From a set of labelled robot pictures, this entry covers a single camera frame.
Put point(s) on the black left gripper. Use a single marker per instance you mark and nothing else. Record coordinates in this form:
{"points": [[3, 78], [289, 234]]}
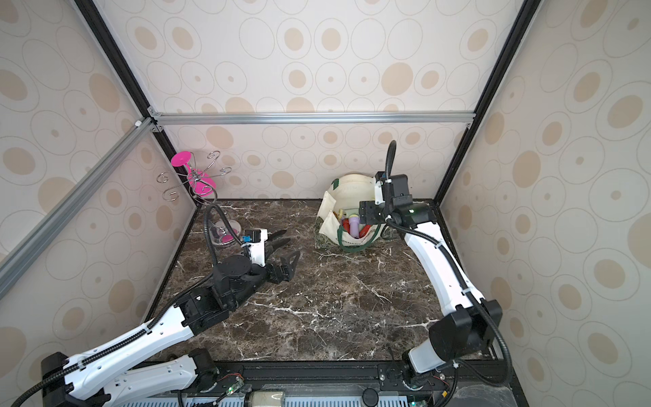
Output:
{"points": [[279, 274]]}

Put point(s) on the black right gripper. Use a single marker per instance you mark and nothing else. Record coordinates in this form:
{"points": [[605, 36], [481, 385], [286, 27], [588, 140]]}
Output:
{"points": [[369, 211]]}

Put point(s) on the purple flashlight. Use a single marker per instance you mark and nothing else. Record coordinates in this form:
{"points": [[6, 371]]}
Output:
{"points": [[354, 226]]}

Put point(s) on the red flashlight with logo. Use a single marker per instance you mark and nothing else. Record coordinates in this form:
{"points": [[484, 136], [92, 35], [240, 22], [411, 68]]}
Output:
{"points": [[364, 231]]}

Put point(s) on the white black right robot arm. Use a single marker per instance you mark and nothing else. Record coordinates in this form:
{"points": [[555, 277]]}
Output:
{"points": [[469, 322]]}

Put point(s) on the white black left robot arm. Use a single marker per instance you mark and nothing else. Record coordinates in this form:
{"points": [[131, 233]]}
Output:
{"points": [[110, 375]]}

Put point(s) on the cream green tote bag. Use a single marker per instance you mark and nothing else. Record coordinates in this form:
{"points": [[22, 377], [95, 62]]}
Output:
{"points": [[345, 192]]}

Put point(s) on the black metal tongs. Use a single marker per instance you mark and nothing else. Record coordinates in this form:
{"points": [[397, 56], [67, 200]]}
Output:
{"points": [[276, 240]]}

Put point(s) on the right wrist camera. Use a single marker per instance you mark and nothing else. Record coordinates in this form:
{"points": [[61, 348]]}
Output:
{"points": [[380, 176]]}

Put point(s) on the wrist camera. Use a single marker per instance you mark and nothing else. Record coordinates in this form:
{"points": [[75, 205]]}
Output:
{"points": [[253, 241], [380, 176]]}

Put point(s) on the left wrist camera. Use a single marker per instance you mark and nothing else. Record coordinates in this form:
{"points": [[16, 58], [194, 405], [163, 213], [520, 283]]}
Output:
{"points": [[253, 241]]}

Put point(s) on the aluminium frame rail back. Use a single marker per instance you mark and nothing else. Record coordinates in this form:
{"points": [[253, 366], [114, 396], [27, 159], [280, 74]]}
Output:
{"points": [[314, 118]]}

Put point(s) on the aluminium frame rail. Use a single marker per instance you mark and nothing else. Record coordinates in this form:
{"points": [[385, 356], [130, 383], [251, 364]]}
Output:
{"points": [[314, 118], [31, 247]]}

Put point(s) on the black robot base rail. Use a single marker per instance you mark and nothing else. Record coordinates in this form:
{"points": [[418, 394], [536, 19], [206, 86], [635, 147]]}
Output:
{"points": [[310, 381]]}

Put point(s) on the aluminium frame rail left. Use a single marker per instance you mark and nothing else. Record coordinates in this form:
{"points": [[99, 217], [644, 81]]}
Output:
{"points": [[31, 247]]}

